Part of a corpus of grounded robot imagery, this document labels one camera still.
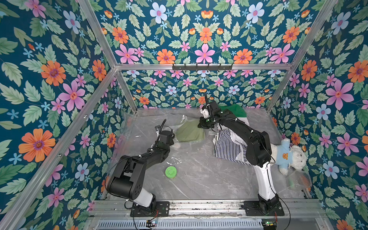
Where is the bag of clothes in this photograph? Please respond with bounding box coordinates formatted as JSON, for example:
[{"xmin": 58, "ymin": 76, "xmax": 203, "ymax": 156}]
[{"xmin": 118, "ymin": 113, "xmax": 215, "ymax": 168}]

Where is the clear plastic mesh cup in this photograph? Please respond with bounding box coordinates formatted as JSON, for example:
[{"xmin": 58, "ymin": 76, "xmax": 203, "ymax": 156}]
[{"xmin": 286, "ymin": 168, "xmax": 312, "ymax": 190}]

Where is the green round lid container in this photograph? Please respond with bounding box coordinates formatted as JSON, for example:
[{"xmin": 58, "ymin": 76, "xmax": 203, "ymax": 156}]
[{"xmin": 165, "ymin": 166, "xmax": 177, "ymax": 179}]

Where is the green tank top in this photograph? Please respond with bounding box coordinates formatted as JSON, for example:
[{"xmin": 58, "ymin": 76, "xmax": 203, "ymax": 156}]
[{"xmin": 219, "ymin": 104, "xmax": 247, "ymax": 118}]

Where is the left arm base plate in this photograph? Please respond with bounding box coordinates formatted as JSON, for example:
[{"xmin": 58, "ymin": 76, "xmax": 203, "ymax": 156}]
[{"xmin": 130, "ymin": 201, "xmax": 171, "ymax": 217}]

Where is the aluminium front rail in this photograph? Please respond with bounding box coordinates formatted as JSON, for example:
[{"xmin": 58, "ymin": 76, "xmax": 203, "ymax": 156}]
[{"xmin": 90, "ymin": 198, "xmax": 327, "ymax": 219}]

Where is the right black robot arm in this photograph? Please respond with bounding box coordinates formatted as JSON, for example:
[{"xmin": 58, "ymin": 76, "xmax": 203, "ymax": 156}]
[{"xmin": 198, "ymin": 95, "xmax": 279, "ymax": 213}]

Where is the blue white striped garment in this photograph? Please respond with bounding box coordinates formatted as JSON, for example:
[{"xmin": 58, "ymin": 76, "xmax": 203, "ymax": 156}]
[{"xmin": 213, "ymin": 129, "xmax": 252, "ymax": 166}]

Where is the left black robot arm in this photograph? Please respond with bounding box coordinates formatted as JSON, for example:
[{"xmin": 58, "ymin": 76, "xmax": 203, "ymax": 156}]
[{"xmin": 105, "ymin": 119, "xmax": 175, "ymax": 210}]

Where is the white teddy bear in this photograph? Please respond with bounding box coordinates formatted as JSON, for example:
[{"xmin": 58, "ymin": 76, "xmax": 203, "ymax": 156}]
[{"xmin": 271, "ymin": 139, "xmax": 307, "ymax": 176}]

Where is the olive green garment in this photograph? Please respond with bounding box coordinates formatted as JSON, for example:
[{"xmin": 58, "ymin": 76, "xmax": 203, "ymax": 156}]
[{"xmin": 175, "ymin": 120, "xmax": 206, "ymax": 143}]

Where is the black hook rail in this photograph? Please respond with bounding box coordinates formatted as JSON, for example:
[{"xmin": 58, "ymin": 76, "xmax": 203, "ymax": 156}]
[{"xmin": 172, "ymin": 64, "xmax": 233, "ymax": 71}]

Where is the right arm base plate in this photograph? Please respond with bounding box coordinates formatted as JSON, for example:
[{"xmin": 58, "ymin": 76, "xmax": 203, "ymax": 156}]
[{"xmin": 241, "ymin": 200, "xmax": 285, "ymax": 217}]

